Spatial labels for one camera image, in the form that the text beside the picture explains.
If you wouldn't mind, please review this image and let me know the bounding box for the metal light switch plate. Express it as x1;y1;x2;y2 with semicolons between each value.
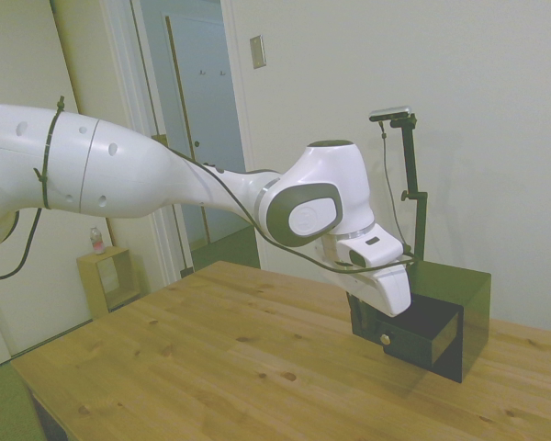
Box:
249;35;268;71

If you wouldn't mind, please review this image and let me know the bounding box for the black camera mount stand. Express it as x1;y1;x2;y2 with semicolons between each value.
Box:
388;114;431;264

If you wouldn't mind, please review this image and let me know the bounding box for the wooden cube shelf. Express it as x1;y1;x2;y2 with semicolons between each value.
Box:
75;245;142;319

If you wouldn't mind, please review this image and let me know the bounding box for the pale blue door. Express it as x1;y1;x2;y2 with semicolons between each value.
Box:
163;15;254;252

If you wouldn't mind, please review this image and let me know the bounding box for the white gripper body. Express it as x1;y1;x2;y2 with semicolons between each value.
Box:
315;243;412;318

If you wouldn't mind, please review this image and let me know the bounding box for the black drawer cabinet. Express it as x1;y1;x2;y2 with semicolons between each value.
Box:
407;258;493;385

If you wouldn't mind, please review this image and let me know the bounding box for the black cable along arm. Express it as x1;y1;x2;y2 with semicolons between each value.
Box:
0;142;418;282

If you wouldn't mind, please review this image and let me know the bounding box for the black drawer with brass knob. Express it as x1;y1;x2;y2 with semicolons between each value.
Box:
350;292;466;371

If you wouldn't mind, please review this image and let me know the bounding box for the black camera cable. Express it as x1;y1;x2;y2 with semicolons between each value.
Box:
377;119;420;258

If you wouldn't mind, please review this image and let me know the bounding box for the grey stereo camera bar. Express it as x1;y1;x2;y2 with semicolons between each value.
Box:
368;105;415;123

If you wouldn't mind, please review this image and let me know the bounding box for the plastic bottle with red label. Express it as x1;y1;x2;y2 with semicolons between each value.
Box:
88;225;107;256

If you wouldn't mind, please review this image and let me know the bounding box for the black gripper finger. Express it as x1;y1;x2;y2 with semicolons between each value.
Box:
358;299;375;335
346;291;361;333

